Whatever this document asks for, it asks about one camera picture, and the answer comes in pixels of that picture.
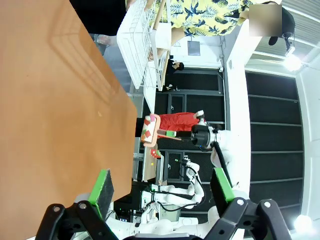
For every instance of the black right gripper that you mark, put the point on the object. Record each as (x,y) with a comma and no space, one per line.
(202,137)

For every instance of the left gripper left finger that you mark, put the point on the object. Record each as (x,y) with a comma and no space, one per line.
(100,195)

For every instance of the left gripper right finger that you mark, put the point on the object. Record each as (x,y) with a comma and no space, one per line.
(222,190)

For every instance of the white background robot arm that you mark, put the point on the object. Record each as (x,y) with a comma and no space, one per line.
(192,170)
(172,193)

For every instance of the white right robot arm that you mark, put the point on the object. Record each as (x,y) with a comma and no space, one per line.
(225,140)

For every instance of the person's right hand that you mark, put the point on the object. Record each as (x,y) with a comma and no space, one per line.
(151,55)

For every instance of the person's left hand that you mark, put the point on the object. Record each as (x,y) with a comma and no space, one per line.
(130,3)

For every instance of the red hanging cloth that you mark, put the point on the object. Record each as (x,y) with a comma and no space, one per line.
(177,122)

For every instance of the red and green small items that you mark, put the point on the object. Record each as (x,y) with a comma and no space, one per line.
(155,153)

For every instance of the white side table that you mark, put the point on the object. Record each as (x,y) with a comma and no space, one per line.
(150,167)

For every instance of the bystander in black clothes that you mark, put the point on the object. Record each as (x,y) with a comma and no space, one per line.
(175,68)

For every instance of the bright ceiling lamp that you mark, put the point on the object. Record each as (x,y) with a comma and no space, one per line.
(293,62)
(303,223)

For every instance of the white plastic cutlery cup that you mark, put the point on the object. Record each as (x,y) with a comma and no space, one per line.
(161,37)

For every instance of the yellow pineapple print shirt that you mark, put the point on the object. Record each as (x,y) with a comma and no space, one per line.
(205,17)

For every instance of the person's shoe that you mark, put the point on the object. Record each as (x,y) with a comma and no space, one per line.
(103,40)

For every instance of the person's head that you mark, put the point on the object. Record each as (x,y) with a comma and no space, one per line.
(272,20)

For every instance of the person's black trousers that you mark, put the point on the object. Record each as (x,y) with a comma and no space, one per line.
(100,15)

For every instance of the grey wall box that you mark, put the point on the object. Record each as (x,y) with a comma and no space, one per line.
(193,48)

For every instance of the ceiling mounted camera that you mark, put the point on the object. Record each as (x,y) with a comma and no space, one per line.
(290,46)

